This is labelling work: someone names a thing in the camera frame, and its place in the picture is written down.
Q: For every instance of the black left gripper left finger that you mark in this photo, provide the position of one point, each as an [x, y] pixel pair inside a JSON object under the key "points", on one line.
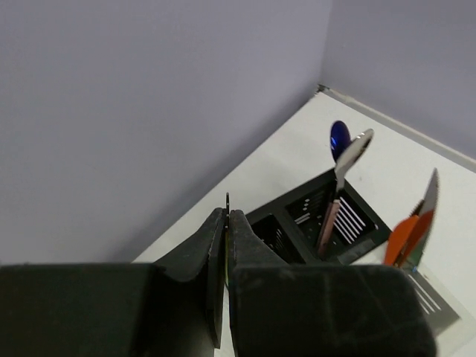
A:
{"points": [[171, 307]]}

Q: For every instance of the black-handled steel knife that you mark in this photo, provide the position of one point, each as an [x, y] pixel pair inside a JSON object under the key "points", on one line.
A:
{"points": [[425, 210]]}

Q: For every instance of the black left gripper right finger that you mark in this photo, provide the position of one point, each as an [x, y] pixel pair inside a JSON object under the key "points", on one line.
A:
{"points": [[281, 309]]}

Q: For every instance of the white cutlery holder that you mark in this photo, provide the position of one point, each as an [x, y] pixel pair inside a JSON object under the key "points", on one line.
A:
{"points": [[438, 313]]}

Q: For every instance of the black cutlery holder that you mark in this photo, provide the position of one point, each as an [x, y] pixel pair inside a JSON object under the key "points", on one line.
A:
{"points": [[290, 224]]}

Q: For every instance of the purple long spoon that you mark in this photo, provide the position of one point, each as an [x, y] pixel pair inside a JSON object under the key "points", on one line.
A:
{"points": [[339, 139]]}

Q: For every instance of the orange-handled knife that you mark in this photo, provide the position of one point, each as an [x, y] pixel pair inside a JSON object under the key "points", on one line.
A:
{"points": [[400, 242]]}

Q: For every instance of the pink-handled silver spoon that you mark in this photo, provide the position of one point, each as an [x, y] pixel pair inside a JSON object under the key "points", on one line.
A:
{"points": [[346, 160]]}

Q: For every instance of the iridescent rainbow fork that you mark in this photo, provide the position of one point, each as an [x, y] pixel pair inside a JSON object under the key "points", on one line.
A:
{"points": [[227, 227]]}

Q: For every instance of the white table edge rail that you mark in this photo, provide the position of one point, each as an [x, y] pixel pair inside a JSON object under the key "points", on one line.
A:
{"points": [[432, 144]]}

